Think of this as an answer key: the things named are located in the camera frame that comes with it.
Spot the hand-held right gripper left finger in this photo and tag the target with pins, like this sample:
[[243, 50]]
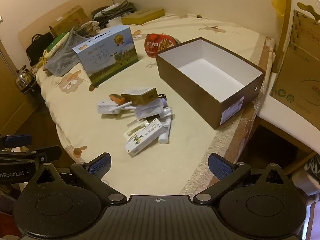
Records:
[[101, 166]]

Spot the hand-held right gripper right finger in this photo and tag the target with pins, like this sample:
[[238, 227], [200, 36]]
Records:
[[220, 166]]

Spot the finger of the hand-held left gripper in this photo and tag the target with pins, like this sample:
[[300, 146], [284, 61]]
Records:
[[47, 153], [18, 141]]

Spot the small white carton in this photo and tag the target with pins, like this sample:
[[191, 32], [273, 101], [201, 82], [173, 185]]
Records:
[[131, 133]]

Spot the white green medicine box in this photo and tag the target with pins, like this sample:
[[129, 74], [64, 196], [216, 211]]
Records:
[[142, 142]]

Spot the white antenna wifi repeater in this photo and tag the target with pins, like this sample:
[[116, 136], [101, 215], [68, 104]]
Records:
[[106, 108]]

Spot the white labelled tube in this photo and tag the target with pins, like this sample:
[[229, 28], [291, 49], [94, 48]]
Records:
[[165, 132]]

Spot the orange black handheld device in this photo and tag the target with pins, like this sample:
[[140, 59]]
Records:
[[116, 97]]

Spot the clear plastic case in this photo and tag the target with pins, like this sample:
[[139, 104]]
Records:
[[147, 111]]

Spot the brown storage box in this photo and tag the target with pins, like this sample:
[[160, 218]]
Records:
[[200, 87]]

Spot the small gold box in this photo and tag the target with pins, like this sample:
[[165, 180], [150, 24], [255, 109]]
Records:
[[147, 98]]

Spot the wooden cabinet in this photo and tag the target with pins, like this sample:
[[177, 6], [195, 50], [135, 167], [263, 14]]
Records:
[[12, 100]]

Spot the metal kettle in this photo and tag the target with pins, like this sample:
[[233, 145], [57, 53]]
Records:
[[23, 80]]

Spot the white chair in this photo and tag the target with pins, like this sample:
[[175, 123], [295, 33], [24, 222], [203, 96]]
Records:
[[282, 120]]

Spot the grey cloth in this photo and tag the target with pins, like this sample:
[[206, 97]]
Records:
[[62, 60]]

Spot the black white striped cloth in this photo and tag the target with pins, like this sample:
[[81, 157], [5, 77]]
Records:
[[312, 166]]

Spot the black handbag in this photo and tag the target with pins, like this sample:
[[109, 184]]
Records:
[[37, 47]]

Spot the green white packet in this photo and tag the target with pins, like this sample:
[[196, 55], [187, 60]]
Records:
[[56, 43]]

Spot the blue milk carton box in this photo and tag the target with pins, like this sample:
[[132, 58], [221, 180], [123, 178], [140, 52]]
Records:
[[107, 55]]

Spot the large printed cardboard box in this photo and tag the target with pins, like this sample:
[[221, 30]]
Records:
[[297, 67]]

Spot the dark printed packet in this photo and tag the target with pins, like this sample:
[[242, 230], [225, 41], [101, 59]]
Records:
[[87, 28]]

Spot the tan cardboard box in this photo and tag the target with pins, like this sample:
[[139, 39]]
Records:
[[70, 17]]

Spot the red instant food bowl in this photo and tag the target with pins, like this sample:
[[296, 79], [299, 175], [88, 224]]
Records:
[[160, 45]]

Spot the wooden headboard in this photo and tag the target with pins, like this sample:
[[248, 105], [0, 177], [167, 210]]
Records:
[[75, 2]]

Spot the olive flat box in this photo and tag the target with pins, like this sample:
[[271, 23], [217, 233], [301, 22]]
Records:
[[142, 16]]

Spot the dark grey bag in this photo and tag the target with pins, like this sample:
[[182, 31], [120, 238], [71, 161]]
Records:
[[112, 10]]

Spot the yellow plastic bag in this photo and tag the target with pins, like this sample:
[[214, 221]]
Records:
[[282, 2]]

